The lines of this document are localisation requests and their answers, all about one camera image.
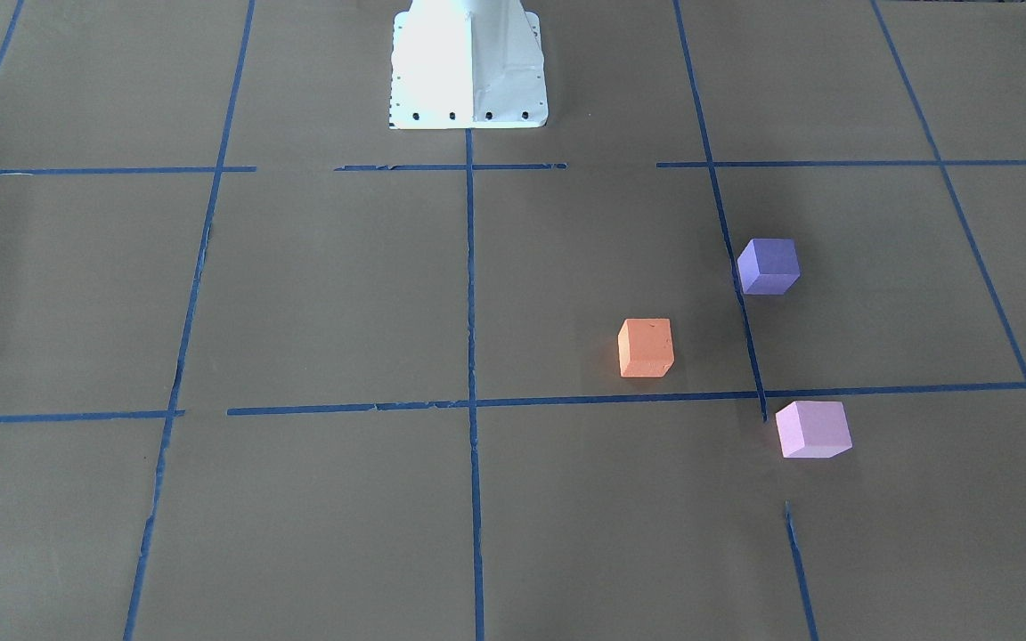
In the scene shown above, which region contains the purple foam cube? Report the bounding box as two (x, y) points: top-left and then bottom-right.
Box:
(736, 237), (802, 296)

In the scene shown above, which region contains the orange foam cube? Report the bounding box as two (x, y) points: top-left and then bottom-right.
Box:
(616, 318), (673, 378)

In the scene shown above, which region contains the pink foam cube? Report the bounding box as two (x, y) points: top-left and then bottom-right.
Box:
(775, 401), (852, 458)

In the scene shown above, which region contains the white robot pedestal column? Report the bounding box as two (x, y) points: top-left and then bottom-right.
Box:
(388, 1), (550, 130)

